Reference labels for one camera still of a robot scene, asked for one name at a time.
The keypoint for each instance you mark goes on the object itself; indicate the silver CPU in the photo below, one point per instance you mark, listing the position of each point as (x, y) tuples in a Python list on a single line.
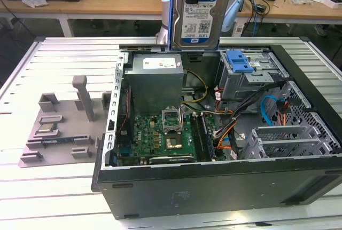
[(45, 128)]

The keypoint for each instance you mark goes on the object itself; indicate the perforated metal drive cage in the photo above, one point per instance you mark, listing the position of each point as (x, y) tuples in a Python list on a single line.
[(283, 144)]

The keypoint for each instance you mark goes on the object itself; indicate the RAM stick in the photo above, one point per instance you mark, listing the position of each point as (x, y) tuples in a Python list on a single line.
[(209, 139), (57, 141)]

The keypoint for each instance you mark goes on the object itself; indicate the blue plastic bay latch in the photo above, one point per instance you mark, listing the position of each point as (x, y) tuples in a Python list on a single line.
[(239, 63)]

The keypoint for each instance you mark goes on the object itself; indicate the grey power supply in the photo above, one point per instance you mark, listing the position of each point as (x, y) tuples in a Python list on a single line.
[(155, 86)]

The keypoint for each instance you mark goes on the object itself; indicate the crumpled white paper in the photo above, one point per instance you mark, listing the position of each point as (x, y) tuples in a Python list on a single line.
[(34, 0)]

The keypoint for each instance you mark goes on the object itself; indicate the CPU socket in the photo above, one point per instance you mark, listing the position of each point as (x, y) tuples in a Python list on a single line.
[(174, 142)]

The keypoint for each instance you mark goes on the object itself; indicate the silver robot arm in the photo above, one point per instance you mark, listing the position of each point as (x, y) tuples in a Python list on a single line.
[(166, 14)]

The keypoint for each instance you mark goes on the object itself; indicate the green motherboard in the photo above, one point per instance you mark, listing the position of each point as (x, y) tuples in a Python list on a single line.
[(144, 139)]

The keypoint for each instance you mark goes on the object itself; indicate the white box with black print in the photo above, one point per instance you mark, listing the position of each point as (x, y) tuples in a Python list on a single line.
[(334, 1)]

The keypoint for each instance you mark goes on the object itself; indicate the grey parts rack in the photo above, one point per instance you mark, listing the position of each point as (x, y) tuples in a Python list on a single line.
[(66, 134)]

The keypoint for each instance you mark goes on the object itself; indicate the hard disk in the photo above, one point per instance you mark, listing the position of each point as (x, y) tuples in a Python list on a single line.
[(203, 22)]

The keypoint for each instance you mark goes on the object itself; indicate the black open PC case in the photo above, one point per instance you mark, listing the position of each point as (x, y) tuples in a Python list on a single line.
[(213, 190)]

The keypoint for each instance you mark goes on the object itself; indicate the black graphics card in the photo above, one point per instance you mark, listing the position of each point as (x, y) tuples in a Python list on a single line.
[(172, 159)]

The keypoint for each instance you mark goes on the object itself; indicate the metal disk bay cage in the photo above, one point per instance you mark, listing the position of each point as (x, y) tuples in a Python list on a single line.
[(235, 86)]

